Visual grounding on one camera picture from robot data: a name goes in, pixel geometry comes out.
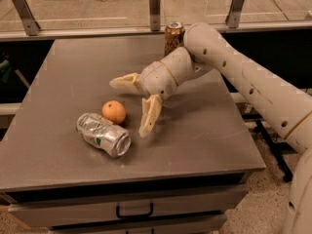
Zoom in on crushed silver 7up can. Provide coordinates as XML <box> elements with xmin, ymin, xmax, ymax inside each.
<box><xmin>76</xmin><ymin>113</ymin><xmax>132</xmax><ymax>157</ymax></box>

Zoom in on brown patterned soda can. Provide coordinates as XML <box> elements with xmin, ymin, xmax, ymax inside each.
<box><xmin>164</xmin><ymin>21</ymin><xmax>184</xmax><ymax>56</ymax></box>

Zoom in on right metal bracket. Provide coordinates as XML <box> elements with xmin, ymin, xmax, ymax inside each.
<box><xmin>225</xmin><ymin>0</ymin><xmax>245</xmax><ymax>28</ymax></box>

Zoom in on middle metal bracket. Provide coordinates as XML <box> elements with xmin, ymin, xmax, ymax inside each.
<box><xmin>149</xmin><ymin>0</ymin><xmax>161</xmax><ymax>31</ymax></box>

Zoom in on grey lower drawer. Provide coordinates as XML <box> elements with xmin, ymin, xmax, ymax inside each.
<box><xmin>51</xmin><ymin>214</ymin><xmax>227</xmax><ymax>234</ymax></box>

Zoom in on grey upper drawer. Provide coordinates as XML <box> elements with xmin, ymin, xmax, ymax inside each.
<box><xmin>9</xmin><ymin>184</ymin><xmax>248</xmax><ymax>227</ymax></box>

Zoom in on black drawer handle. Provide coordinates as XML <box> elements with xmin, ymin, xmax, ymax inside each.
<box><xmin>115</xmin><ymin>203</ymin><xmax>154</xmax><ymax>219</ymax></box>

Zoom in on grey drawer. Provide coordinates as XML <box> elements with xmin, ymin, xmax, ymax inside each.
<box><xmin>9</xmin><ymin>184</ymin><xmax>248</xmax><ymax>227</ymax></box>
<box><xmin>51</xmin><ymin>214</ymin><xmax>227</xmax><ymax>234</ymax></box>

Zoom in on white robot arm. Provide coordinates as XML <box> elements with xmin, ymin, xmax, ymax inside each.
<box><xmin>110</xmin><ymin>22</ymin><xmax>312</xmax><ymax>234</ymax></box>

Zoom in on grey metal rail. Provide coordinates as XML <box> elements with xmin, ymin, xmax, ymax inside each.
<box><xmin>0</xmin><ymin>20</ymin><xmax>312</xmax><ymax>42</ymax></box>

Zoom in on black metal stand leg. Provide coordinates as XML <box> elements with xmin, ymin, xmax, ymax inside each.
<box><xmin>255</xmin><ymin>120</ymin><xmax>293</xmax><ymax>182</ymax></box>

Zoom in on metal bracket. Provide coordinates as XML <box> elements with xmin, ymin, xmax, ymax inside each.
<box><xmin>12</xmin><ymin>0</ymin><xmax>41</xmax><ymax>36</ymax></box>
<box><xmin>225</xmin><ymin>0</ymin><xmax>245</xmax><ymax>28</ymax></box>
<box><xmin>149</xmin><ymin>0</ymin><xmax>161</xmax><ymax>31</ymax></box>

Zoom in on left metal bracket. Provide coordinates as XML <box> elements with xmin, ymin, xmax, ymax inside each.
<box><xmin>12</xmin><ymin>0</ymin><xmax>41</xmax><ymax>36</ymax></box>

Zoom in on orange fruit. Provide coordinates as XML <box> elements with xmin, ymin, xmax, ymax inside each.
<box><xmin>101</xmin><ymin>100</ymin><xmax>126</xmax><ymax>124</ymax></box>

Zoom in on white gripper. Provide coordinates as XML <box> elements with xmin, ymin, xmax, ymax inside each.
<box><xmin>109</xmin><ymin>47</ymin><xmax>212</xmax><ymax>137</ymax></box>

